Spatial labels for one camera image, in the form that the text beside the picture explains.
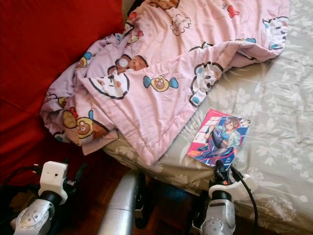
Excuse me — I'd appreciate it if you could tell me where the pink cartoon print blanket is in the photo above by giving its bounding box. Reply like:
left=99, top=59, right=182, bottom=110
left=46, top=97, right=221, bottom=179
left=40, top=0, right=290, bottom=166

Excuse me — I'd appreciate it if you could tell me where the large red cushion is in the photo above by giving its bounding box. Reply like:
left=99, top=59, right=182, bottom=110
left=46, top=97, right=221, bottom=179
left=0, top=0, right=125, bottom=187

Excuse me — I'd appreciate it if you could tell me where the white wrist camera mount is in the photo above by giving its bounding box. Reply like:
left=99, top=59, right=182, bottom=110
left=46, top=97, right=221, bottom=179
left=39, top=161, right=69, bottom=204
left=208, top=179, right=250, bottom=201

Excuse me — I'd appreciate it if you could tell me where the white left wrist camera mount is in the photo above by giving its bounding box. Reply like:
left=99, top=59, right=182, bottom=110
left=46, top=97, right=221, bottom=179
left=39, top=161, right=69, bottom=204

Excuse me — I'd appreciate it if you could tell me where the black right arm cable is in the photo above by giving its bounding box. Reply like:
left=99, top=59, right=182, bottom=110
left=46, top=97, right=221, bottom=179
left=230, top=166, right=259, bottom=235

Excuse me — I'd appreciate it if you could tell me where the bed with grey floral sheet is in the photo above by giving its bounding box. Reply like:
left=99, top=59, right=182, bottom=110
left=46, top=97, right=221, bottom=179
left=103, top=0, right=313, bottom=235

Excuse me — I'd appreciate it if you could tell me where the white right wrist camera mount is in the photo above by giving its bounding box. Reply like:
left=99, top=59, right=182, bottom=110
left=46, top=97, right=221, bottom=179
left=208, top=179, right=250, bottom=201

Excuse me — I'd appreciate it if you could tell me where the anime cover comic book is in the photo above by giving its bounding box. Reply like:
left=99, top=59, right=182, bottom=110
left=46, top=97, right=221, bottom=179
left=187, top=109, right=251, bottom=169

